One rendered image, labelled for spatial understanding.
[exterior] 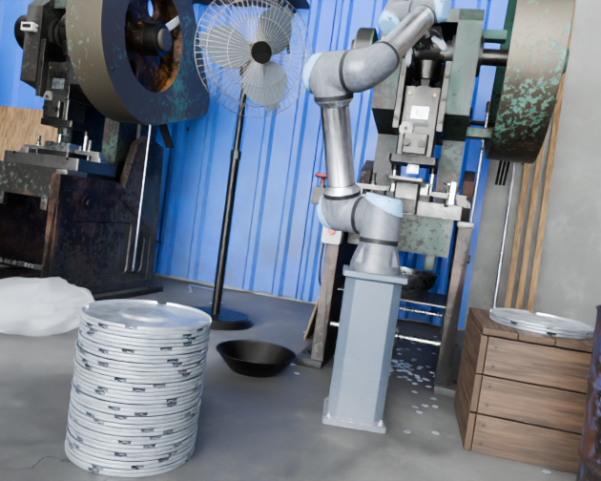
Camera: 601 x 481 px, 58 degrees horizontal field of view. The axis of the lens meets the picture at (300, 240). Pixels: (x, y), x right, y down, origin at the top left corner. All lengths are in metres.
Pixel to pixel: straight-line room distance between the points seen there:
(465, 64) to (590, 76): 1.50
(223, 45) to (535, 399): 1.93
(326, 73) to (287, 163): 2.14
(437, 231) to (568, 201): 1.58
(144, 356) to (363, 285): 0.68
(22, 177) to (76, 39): 0.72
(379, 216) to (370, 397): 0.52
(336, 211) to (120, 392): 0.82
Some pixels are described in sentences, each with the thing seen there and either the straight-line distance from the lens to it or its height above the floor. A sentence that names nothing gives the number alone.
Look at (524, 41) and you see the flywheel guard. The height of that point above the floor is 1.26.
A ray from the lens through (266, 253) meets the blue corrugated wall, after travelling 3.69.
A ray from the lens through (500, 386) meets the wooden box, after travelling 1.65.
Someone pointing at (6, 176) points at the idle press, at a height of 0.57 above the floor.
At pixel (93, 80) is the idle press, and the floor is 1.05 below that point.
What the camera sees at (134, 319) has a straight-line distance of 1.26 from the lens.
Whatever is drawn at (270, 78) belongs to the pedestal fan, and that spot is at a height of 1.20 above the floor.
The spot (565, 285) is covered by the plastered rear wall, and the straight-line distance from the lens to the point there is 3.61.
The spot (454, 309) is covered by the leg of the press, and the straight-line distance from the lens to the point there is 2.10.
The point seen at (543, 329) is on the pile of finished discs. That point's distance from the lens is 1.69.
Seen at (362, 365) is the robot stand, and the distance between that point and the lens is 1.62.
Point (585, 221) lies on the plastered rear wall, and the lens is 3.61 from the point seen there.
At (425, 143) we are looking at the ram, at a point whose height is 0.94.
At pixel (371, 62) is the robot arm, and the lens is 1.54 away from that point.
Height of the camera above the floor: 0.60
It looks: 3 degrees down
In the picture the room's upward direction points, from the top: 8 degrees clockwise
